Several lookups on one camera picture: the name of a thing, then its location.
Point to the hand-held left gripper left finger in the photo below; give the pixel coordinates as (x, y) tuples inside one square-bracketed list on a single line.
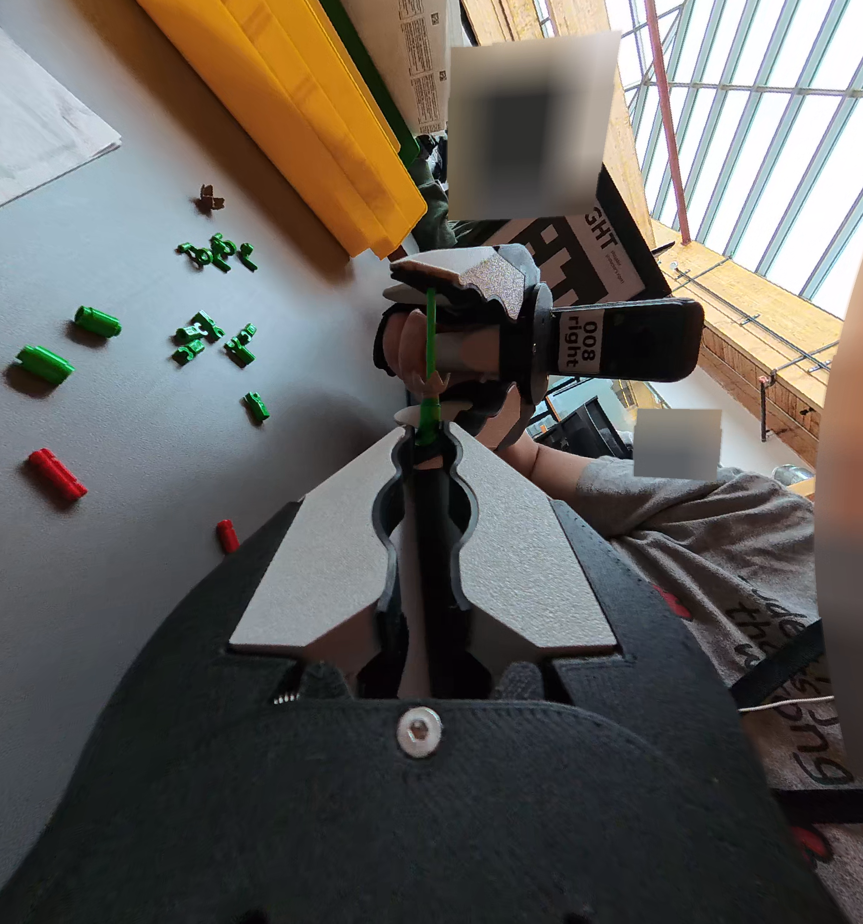
[(316, 577)]

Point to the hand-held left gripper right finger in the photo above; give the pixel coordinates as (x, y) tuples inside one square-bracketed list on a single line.
[(532, 577)]

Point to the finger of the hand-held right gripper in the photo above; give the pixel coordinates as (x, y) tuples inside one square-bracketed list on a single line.
[(413, 294), (503, 278)]

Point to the thin green lego rod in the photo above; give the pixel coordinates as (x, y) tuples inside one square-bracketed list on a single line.
[(431, 332)]

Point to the tan lego flower piece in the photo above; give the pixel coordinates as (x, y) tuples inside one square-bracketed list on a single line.
[(435, 381)]

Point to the person's right forearm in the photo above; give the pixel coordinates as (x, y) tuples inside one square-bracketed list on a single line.
[(539, 469)]

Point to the red lego pin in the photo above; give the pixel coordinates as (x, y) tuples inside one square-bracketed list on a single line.
[(227, 535), (56, 473)]

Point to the scattered green lego clips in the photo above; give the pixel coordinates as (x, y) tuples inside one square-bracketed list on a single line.
[(202, 328)]

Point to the green round lego brick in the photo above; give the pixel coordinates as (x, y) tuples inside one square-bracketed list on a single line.
[(97, 321), (45, 363)]

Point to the lego instruction booklet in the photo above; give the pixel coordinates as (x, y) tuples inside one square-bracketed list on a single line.
[(20, 108)]

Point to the person's right hand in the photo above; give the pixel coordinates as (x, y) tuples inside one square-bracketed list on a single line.
[(411, 346)]

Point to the black framed marker sign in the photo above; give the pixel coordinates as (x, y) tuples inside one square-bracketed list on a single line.
[(590, 252)]

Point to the black mesh office chair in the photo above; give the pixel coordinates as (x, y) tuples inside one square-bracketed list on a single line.
[(583, 429)]

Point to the person in grey shirt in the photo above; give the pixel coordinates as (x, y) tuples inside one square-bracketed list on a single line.
[(691, 548)]

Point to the green plastic bin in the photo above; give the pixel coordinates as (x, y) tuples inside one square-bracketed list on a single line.
[(375, 72)]

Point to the yellow plastic bin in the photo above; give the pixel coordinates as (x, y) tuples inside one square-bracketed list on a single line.
[(279, 94)]

